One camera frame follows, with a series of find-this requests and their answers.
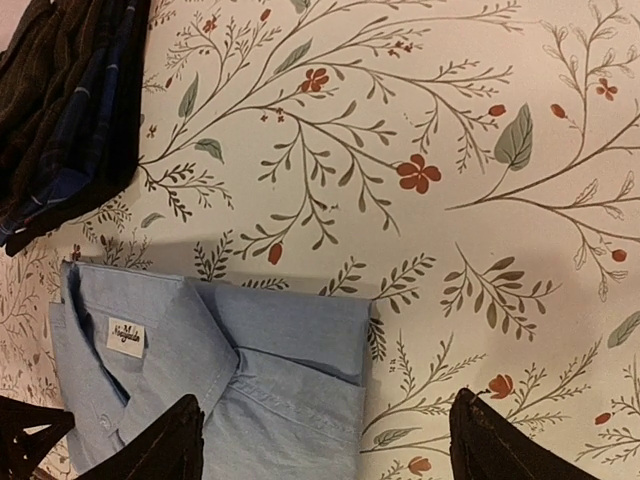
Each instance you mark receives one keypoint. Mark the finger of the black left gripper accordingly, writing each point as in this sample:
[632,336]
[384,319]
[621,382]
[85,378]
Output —
[28,433]

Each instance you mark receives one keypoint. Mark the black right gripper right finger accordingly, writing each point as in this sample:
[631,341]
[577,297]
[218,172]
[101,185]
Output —
[485,446]

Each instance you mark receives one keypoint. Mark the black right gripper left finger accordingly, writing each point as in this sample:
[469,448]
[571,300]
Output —
[171,448]

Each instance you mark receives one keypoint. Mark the light blue long sleeve shirt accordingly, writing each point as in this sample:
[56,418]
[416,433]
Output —
[279,376]

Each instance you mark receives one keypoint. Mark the dark blue shirt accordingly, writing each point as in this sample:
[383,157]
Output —
[92,153]

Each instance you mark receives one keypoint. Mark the black pinstriped shirt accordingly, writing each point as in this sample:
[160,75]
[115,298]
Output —
[43,62]

